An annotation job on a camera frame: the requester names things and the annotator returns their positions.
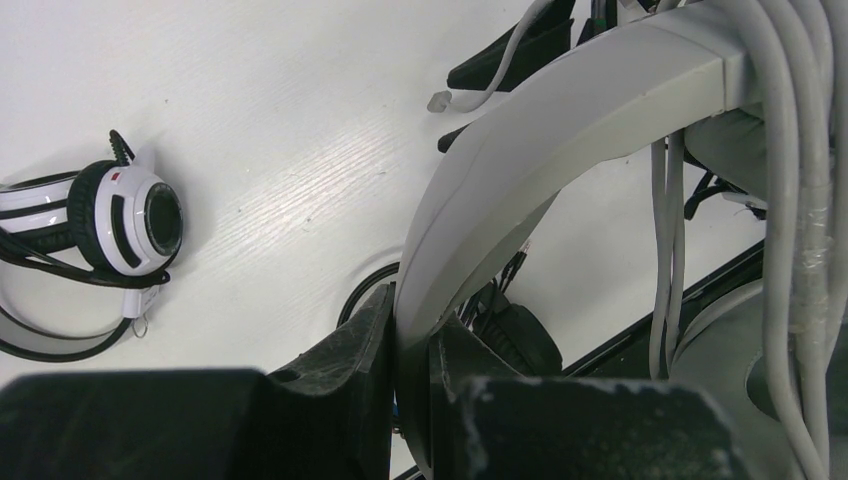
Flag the grey white headphones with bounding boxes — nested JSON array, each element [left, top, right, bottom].
[[394, 1, 847, 479]]

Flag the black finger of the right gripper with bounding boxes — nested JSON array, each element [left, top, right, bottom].
[[447, 0, 575, 92]]

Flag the black headphone cable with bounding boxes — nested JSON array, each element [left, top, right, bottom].
[[460, 241, 535, 329]]

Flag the black headphones with blue band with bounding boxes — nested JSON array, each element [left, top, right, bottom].
[[455, 251, 562, 376]]

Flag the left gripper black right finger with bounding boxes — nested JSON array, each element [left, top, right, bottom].
[[428, 322, 752, 479]]

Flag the white and black headphones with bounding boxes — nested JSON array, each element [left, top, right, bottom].
[[1, 130, 185, 363]]

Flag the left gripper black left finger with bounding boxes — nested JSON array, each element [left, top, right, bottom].
[[1, 285, 394, 479]]

